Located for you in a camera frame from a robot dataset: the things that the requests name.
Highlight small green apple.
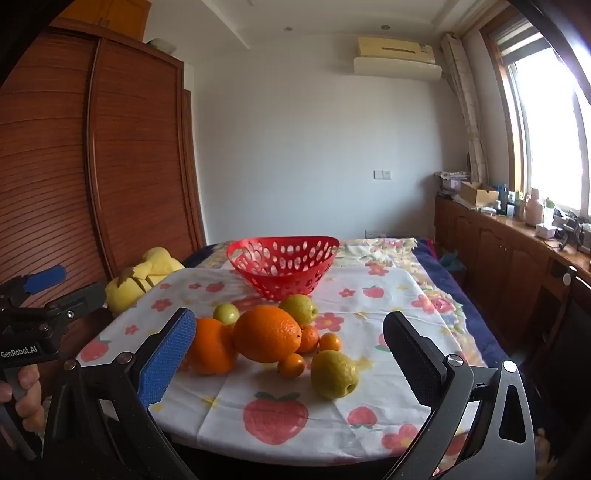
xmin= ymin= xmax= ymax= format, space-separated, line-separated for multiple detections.
xmin=213 ymin=303 xmax=241 ymax=326

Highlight teal cloth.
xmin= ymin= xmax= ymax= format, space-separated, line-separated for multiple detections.
xmin=438 ymin=251 xmax=465 ymax=273

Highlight yellow-green apple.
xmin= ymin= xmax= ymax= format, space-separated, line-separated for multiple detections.
xmin=278 ymin=294 xmax=318 ymax=325
xmin=310 ymin=350 xmax=360 ymax=400

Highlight wall air conditioner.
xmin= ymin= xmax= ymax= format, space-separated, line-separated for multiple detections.
xmin=353 ymin=36 xmax=443 ymax=83

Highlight small black tripod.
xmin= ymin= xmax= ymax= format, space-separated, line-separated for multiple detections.
xmin=556 ymin=215 xmax=585 ymax=252

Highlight open cardboard box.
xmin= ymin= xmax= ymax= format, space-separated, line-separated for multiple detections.
xmin=461 ymin=181 xmax=499 ymax=207

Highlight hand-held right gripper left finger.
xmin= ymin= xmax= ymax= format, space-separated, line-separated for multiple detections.
xmin=44 ymin=307 xmax=197 ymax=480

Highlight dark wooden chair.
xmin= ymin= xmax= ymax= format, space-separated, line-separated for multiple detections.
xmin=522 ymin=265 xmax=591 ymax=416

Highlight yellow-green apple back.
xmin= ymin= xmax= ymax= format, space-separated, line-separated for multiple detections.
xmin=278 ymin=294 xmax=318 ymax=325

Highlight yellow-green apple front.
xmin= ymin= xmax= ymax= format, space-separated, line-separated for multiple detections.
xmin=310 ymin=350 xmax=360 ymax=400

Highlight yellow plush toy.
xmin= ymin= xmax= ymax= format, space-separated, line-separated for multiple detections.
xmin=105 ymin=247 xmax=186 ymax=317

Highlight large orange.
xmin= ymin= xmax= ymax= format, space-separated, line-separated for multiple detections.
xmin=187 ymin=318 xmax=238 ymax=376
xmin=232 ymin=305 xmax=303 ymax=364

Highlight strawberry print white cloth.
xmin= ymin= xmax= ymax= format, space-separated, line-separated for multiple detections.
xmin=76 ymin=265 xmax=476 ymax=467

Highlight wooden louvred wardrobe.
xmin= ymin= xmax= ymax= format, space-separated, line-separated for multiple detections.
xmin=0 ymin=23 xmax=207 ymax=352

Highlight wooden framed window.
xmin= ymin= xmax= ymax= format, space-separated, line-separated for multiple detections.
xmin=480 ymin=9 xmax=591 ymax=222

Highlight stack of papers and cloth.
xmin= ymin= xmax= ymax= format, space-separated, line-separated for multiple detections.
xmin=434 ymin=171 xmax=472 ymax=199

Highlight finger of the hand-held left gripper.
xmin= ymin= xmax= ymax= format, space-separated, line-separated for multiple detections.
xmin=0 ymin=264 xmax=68 ymax=309
xmin=44 ymin=282 xmax=109 ymax=324

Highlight patterned beige curtain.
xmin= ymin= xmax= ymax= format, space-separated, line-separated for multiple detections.
xmin=441 ymin=33 xmax=489 ymax=183

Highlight person's left hand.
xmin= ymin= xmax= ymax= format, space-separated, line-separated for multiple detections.
xmin=0 ymin=366 xmax=47 ymax=437

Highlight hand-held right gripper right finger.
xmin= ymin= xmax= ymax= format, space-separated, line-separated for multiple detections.
xmin=382 ymin=311 xmax=539 ymax=480

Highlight red perforated plastic basket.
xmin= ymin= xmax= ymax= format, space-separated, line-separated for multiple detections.
xmin=226 ymin=236 xmax=341 ymax=301

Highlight wooden sideboard cabinet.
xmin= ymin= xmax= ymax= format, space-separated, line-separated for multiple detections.
xmin=434 ymin=194 xmax=591 ymax=352

